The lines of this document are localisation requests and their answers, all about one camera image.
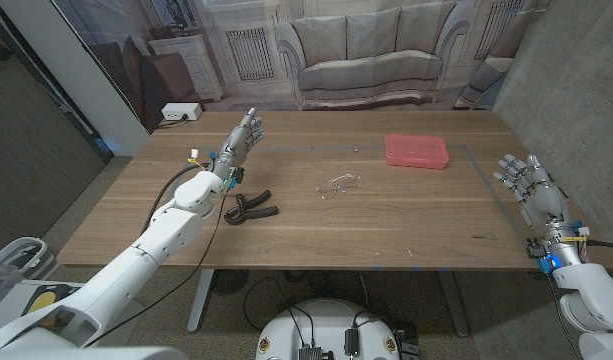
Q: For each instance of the black round floor fan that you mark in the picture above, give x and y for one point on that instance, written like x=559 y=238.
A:
x=228 y=282

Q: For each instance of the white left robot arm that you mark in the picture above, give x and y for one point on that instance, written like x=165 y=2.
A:
x=166 y=232

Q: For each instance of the black hand grip tool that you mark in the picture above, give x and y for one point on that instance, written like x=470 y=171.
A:
x=258 y=213

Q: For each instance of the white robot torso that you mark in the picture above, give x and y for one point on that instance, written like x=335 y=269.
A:
x=326 y=325

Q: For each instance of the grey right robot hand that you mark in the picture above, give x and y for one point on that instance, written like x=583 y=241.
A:
x=546 y=200

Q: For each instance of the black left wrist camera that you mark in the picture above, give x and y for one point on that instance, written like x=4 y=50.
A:
x=238 y=174

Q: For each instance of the printed living room backdrop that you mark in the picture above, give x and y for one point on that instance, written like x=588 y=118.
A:
x=366 y=50

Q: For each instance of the white wall panel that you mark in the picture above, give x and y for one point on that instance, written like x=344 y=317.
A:
x=86 y=75

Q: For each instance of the white plastic bin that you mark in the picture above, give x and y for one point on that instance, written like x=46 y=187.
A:
x=36 y=260

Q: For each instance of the clear plastic container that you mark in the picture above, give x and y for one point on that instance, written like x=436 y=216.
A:
x=1 y=285

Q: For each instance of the red plastic box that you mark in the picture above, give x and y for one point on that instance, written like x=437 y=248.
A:
x=416 y=150

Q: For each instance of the grey metal table leg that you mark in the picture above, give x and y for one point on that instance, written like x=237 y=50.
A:
x=201 y=300
x=456 y=310

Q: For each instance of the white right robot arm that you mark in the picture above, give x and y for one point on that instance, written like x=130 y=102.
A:
x=591 y=285

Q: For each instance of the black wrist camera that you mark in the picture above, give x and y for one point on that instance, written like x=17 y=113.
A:
x=534 y=247
x=238 y=174

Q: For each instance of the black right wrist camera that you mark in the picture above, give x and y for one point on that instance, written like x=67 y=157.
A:
x=534 y=247

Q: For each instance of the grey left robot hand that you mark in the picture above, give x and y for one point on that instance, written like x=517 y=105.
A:
x=238 y=145

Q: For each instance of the white power strip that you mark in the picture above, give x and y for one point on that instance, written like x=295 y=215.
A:
x=181 y=111

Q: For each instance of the clear safety glasses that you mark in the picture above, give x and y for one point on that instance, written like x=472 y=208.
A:
x=331 y=189

